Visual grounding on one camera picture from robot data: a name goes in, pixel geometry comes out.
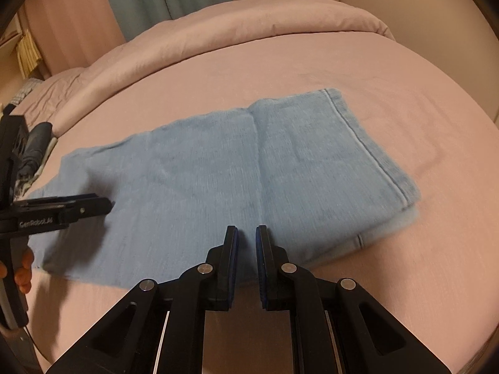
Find pink wrinkled pillow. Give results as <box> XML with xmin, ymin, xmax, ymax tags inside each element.
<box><xmin>16</xmin><ymin>67</ymin><xmax>85</xmax><ymax>127</ymax></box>

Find pink duvet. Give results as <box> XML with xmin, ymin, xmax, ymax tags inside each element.
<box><xmin>52</xmin><ymin>0</ymin><xmax>396</xmax><ymax>138</ymax></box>

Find blue plaid cloth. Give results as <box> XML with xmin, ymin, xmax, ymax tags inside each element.
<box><xmin>10</xmin><ymin>78</ymin><xmax>42</xmax><ymax>104</ymax></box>

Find person's left hand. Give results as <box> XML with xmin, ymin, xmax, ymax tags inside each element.
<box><xmin>14</xmin><ymin>248</ymin><xmax>36</xmax><ymax>294</ymax></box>

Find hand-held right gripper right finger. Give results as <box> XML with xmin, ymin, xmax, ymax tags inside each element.
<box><xmin>255</xmin><ymin>225</ymin><xmax>453</xmax><ymax>374</ymax></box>

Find bed with pink sheet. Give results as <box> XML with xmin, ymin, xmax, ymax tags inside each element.
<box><xmin>0</xmin><ymin>31</ymin><xmax>499</xmax><ymax>374</ymax></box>

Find folded dark denim pants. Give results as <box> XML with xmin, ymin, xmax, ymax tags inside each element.
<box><xmin>19</xmin><ymin>122</ymin><xmax>54</xmax><ymax>182</ymax></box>

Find light green folded cloth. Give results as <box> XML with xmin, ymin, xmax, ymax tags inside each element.
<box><xmin>23</xmin><ymin>136</ymin><xmax>60</xmax><ymax>188</ymax></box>

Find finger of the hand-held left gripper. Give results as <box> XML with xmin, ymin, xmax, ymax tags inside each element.
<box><xmin>63</xmin><ymin>194</ymin><xmax>115</xmax><ymax>225</ymax></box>

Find light blue denim pants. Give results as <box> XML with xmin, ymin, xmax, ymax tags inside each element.
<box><xmin>24</xmin><ymin>88</ymin><xmax>422</xmax><ymax>291</ymax></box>

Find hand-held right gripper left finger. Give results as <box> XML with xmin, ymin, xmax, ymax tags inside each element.
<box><xmin>45</xmin><ymin>225</ymin><xmax>239</xmax><ymax>374</ymax></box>

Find white shelf unit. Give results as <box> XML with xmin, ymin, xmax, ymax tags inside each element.
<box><xmin>0</xmin><ymin>10</ymin><xmax>25</xmax><ymax>106</ymax></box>

